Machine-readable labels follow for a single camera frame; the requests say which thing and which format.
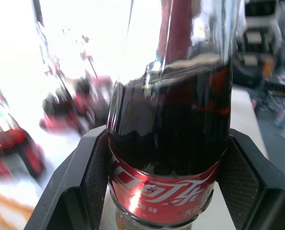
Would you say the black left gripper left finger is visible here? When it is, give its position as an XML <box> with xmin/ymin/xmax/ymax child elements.
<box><xmin>24</xmin><ymin>126</ymin><xmax>109</xmax><ymax>230</ymax></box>

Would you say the dark equipment rack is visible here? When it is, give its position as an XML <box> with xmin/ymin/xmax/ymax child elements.
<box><xmin>231</xmin><ymin>0</ymin><xmax>285</xmax><ymax>142</ymax></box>

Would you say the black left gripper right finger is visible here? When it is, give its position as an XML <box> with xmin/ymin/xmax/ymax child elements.
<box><xmin>216</xmin><ymin>128</ymin><xmax>285</xmax><ymax>230</ymax></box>

